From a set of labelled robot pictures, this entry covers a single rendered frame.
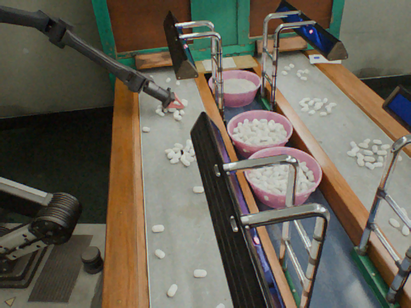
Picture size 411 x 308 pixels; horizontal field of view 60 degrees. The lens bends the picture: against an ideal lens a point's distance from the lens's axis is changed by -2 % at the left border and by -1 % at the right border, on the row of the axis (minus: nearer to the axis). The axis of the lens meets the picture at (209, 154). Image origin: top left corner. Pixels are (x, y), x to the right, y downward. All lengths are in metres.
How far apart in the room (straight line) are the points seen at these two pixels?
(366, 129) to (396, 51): 2.04
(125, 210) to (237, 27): 1.28
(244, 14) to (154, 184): 1.16
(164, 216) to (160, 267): 0.20
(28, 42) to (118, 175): 1.93
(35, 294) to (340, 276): 1.02
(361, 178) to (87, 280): 1.04
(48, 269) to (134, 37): 1.23
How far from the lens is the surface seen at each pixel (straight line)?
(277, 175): 1.31
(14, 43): 3.13
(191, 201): 1.21
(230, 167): 0.74
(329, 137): 1.53
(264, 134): 1.51
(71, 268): 1.48
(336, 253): 1.19
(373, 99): 1.80
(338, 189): 1.25
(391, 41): 3.53
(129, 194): 1.25
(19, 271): 1.50
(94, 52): 1.63
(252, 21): 2.13
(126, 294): 1.00
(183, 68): 1.27
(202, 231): 1.12
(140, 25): 2.04
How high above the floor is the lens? 1.59
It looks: 37 degrees down
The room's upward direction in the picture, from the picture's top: 4 degrees counter-clockwise
